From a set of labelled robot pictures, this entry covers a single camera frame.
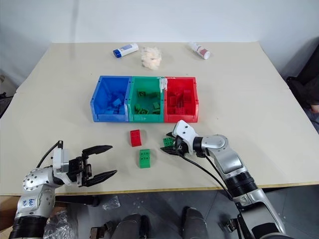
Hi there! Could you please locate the white bottle with red label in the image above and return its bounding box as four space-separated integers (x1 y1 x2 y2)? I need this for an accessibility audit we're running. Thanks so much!
188 42 211 61

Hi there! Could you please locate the red plastic bin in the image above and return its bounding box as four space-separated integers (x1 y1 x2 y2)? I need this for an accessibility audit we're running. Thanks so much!
163 76 200 123

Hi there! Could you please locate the green plastic bin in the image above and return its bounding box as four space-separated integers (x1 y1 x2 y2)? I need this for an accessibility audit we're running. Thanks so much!
127 76 166 123

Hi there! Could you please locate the white bottle with blue cap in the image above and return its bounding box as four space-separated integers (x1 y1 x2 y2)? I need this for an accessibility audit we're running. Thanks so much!
112 43 140 59

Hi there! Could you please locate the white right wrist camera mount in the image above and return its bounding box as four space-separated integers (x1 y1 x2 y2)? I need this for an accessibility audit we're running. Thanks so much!
172 119 200 154

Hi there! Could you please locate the small green toy block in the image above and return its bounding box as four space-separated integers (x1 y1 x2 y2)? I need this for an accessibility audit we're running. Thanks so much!
162 136 175 148

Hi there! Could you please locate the large clear plastic bag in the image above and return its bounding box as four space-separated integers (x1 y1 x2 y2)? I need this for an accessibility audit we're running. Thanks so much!
43 210 76 239

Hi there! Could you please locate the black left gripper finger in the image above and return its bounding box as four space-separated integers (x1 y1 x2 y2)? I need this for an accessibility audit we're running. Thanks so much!
82 169 118 188
81 144 114 160

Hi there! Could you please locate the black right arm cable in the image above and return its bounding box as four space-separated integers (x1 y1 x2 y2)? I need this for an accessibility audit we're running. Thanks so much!
183 152 235 201

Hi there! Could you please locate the blue plastic bin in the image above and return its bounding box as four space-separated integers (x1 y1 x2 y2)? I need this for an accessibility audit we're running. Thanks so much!
90 75 133 123

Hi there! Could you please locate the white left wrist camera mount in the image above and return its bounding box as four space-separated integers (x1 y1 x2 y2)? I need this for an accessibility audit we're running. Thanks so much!
50 146 72 175

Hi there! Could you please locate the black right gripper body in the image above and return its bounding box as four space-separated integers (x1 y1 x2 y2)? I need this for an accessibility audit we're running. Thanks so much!
173 135 189 157

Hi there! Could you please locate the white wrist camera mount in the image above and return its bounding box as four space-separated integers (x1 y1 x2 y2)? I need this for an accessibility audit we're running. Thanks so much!
50 146 72 175
172 119 200 154

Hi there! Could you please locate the dark rounded shape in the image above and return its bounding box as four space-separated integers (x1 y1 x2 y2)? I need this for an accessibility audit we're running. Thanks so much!
115 213 151 239
181 206 209 239

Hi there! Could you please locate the black bar under table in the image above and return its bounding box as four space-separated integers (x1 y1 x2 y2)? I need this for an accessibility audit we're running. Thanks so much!
54 195 99 208

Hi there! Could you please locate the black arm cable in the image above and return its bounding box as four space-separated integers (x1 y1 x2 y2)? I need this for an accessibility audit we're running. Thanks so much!
36 140 63 168
183 152 235 201

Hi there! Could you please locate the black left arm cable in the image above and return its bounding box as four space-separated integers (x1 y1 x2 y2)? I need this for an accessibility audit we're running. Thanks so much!
36 140 63 168

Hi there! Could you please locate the small clear plastic bag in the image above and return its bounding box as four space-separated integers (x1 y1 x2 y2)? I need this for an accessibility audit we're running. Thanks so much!
101 195 122 210

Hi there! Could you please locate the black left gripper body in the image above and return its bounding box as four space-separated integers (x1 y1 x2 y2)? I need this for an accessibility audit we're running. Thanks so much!
66 156 93 187

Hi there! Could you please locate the dark object beside table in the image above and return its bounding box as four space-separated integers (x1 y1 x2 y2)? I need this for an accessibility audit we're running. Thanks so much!
0 68 13 118

